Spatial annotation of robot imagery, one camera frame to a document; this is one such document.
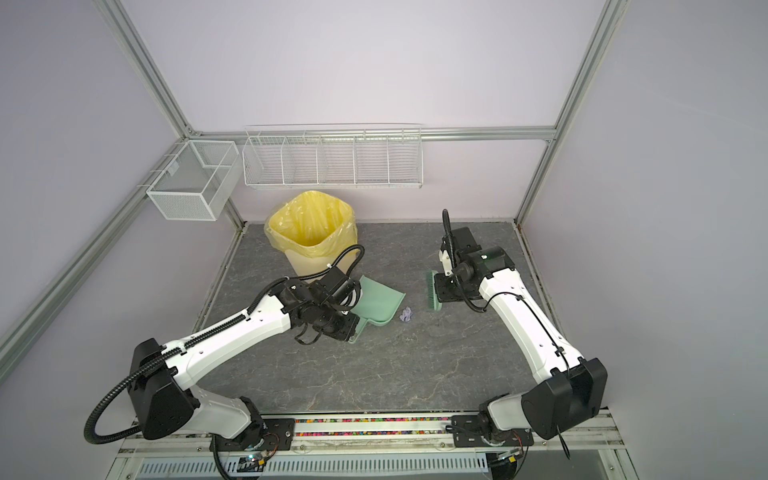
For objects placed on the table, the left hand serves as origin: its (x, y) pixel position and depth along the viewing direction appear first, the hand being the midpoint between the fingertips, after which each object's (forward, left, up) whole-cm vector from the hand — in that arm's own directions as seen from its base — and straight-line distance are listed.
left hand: (351, 337), depth 75 cm
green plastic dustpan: (+9, -7, -2) cm, 12 cm away
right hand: (+8, -25, +5) cm, 27 cm away
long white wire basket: (+57, +6, +16) cm, 59 cm away
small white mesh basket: (+55, +54, +9) cm, 77 cm away
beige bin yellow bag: (+42, +16, -4) cm, 45 cm away
